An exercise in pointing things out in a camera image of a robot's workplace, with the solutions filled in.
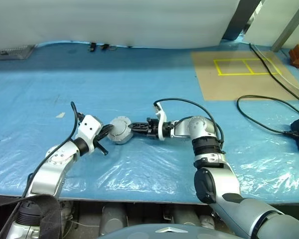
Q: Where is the thin clear cable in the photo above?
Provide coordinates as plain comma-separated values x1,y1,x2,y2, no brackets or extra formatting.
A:
253,47,299,95

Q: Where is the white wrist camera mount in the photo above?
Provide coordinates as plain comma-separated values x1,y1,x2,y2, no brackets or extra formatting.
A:
75,114,103,153
153,101,168,141

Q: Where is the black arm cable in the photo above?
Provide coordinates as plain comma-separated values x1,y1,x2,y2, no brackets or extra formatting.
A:
153,98,225,150
21,101,81,200

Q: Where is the brown cardboard mat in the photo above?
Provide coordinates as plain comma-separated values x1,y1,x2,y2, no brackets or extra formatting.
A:
190,50,299,102

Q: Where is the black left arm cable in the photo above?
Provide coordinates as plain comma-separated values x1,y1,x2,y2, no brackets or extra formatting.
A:
21,101,81,200

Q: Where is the black power adapter cable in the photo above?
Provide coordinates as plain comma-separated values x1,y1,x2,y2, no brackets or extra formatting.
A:
236,96,299,137

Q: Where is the white panel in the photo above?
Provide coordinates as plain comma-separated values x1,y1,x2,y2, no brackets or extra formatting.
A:
243,0,299,48

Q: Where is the grey-blue rounded shell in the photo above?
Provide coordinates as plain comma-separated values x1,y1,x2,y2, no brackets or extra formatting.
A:
96,222,231,239

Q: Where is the dark grey post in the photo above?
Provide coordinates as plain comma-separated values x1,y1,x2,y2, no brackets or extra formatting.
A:
221,0,262,42

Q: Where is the grey aluminium profile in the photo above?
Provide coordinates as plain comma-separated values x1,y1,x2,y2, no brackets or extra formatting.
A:
271,0,299,53

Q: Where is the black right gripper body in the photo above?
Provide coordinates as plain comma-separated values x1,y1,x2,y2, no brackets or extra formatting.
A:
146,118,161,139

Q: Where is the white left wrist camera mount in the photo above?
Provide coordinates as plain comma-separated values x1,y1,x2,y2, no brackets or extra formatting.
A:
75,114,103,153

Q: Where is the blue plastic table cover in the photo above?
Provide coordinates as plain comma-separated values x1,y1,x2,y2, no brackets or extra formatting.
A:
0,39,299,201

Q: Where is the silver finned motor lid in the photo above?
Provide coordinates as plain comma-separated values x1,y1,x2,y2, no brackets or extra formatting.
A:
109,116,131,137

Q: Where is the grey ribbed metal grille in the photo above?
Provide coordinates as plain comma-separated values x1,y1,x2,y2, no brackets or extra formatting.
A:
0,44,37,61

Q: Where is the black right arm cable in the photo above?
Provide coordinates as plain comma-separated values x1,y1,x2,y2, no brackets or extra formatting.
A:
153,98,225,150

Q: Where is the grey metal cylinder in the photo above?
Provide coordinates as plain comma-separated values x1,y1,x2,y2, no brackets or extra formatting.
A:
100,203,128,236
171,206,203,227

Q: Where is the black fabric strap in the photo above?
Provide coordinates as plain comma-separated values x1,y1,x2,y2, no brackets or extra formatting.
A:
0,194,63,239

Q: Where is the long black cable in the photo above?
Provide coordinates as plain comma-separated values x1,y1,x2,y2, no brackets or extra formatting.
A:
248,43,299,103

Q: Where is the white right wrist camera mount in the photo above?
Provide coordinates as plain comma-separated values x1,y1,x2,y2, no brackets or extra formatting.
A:
153,101,168,141

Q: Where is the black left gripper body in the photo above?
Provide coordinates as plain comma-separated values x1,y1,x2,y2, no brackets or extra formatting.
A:
93,125,109,157

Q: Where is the white backdrop sheet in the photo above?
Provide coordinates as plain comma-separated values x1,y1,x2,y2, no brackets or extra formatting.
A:
0,0,241,50

